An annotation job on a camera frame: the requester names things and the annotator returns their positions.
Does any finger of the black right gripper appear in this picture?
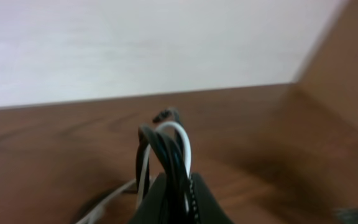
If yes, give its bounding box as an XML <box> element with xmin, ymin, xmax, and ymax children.
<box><xmin>335</xmin><ymin>208</ymin><xmax>358</xmax><ymax>223</ymax></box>

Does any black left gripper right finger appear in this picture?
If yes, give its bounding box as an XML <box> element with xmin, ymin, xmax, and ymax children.
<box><xmin>191</xmin><ymin>172</ymin><xmax>234</xmax><ymax>224</ymax></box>

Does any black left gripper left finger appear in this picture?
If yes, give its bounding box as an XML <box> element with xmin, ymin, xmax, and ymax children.
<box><xmin>127</xmin><ymin>173</ymin><xmax>179</xmax><ymax>224</ymax></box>

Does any black usb cable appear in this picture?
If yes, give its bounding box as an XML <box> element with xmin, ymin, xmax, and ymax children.
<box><xmin>70</xmin><ymin>107</ymin><xmax>192</xmax><ymax>224</ymax></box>

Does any white usb cable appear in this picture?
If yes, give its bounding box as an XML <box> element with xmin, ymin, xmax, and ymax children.
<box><xmin>75</xmin><ymin>120</ymin><xmax>193</xmax><ymax>224</ymax></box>

